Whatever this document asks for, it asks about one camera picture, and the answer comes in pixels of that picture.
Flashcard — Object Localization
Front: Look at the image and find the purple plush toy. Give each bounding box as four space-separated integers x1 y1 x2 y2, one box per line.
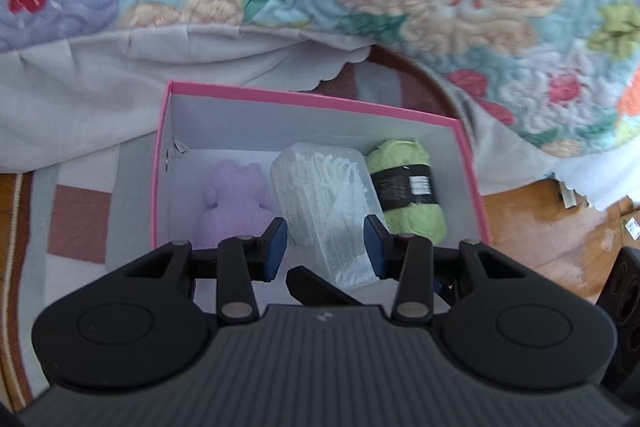
199 159 274 244

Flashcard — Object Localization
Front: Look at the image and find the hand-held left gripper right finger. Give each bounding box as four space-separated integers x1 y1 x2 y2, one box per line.
362 214 529 326

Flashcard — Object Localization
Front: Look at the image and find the floral quilted bedspread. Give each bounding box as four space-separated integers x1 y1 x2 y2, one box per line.
0 0 640 158

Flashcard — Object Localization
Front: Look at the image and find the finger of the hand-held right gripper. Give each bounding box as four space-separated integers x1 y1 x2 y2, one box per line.
285 265 379 308

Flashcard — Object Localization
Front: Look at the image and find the pink cardboard box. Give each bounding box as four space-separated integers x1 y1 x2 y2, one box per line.
150 80 494 309

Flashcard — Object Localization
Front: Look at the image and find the brown cardboard piece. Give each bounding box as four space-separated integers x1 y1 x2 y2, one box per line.
619 211 640 243

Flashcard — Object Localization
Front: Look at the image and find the checkered grey red rug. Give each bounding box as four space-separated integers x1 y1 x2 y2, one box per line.
0 43 482 414

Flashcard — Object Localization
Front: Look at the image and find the green yarn ball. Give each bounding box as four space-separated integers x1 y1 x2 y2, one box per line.
363 138 449 246

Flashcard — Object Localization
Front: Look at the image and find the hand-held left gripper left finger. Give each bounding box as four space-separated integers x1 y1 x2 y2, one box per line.
122 217 289 324

